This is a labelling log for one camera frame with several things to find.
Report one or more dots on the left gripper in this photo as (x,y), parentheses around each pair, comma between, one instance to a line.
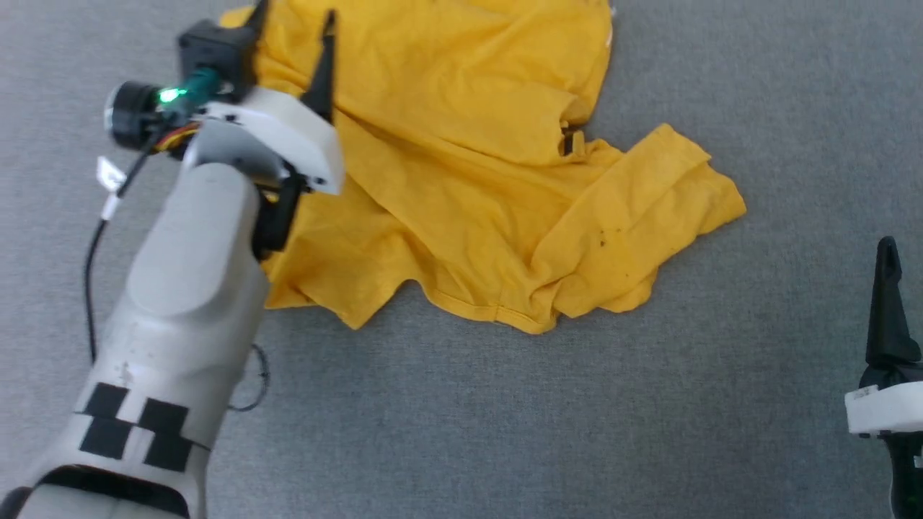
(288,137)

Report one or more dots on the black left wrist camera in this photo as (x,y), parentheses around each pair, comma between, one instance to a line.
(216,50)

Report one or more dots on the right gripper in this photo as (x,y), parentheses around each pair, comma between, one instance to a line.
(890,411)

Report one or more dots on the yellow printed t-shirt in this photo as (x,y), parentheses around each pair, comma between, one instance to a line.
(469,144)

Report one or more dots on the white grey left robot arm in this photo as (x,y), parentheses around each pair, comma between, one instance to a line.
(180,288)

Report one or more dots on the grey fabric sofa cushion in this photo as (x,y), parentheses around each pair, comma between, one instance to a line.
(721,108)

